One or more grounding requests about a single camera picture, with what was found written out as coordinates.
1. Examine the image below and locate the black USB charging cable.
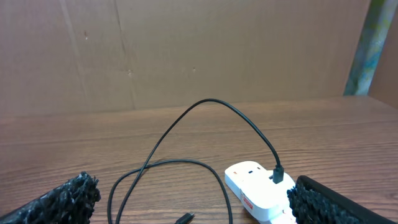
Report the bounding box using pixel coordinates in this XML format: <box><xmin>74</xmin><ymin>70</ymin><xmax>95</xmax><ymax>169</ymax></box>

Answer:
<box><xmin>107</xmin><ymin>98</ymin><xmax>285</xmax><ymax>224</ymax></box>

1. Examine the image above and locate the colourful painted backdrop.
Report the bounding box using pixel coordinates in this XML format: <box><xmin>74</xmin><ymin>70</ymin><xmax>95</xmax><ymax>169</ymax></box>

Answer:
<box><xmin>343</xmin><ymin>0</ymin><xmax>397</xmax><ymax>96</ymax></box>

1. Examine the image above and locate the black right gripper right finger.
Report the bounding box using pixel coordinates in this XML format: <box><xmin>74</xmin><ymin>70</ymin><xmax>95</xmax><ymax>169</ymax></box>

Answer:
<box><xmin>287</xmin><ymin>175</ymin><xmax>395</xmax><ymax>224</ymax></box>

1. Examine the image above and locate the white power strip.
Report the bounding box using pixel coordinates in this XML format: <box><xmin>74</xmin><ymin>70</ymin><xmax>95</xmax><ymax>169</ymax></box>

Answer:
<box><xmin>224</xmin><ymin>160</ymin><xmax>298</xmax><ymax>224</ymax></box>

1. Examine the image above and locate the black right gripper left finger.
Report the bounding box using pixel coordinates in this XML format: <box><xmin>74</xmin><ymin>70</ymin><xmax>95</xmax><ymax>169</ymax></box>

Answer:
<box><xmin>1</xmin><ymin>172</ymin><xmax>101</xmax><ymax>224</ymax></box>

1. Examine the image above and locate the white charger adapter plug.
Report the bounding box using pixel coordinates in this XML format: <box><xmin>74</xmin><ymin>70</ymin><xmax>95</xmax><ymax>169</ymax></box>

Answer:
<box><xmin>224</xmin><ymin>160</ymin><xmax>296</xmax><ymax>222</ymax></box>

